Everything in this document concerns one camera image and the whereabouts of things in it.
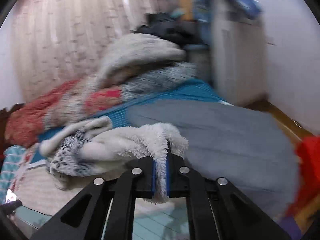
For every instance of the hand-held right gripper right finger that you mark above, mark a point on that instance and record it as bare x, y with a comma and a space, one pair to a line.
169, 177

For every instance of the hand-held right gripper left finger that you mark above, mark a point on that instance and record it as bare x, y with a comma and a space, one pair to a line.
154, 180

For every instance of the white fleece patterned blanket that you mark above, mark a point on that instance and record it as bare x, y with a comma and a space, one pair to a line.
120, 142

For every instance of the pile of dark clothes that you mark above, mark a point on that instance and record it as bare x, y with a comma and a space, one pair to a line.
170, 30

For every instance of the grey cloth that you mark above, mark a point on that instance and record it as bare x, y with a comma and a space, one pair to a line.
225, 135

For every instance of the blue mat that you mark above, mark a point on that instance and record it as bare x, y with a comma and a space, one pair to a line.
190, 90

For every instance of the beige zigzag bedsheet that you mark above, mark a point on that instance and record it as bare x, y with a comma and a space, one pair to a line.
32, 187

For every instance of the fluffy grey-white blanket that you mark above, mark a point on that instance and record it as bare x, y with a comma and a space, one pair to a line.
140, 50

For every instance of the red cloth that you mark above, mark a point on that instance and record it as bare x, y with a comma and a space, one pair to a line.
307, 160

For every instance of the white cabinet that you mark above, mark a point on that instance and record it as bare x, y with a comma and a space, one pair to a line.
237, 55

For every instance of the red floral pillow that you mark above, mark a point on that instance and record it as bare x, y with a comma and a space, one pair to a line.
25, 120

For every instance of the teal patterned pillow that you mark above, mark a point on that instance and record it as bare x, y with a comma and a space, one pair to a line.
10, 167

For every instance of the dark wooden headboard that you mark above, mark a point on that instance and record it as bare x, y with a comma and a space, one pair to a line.
3, 130

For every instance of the beige patterned curtain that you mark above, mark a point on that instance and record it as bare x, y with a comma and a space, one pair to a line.
62, 30

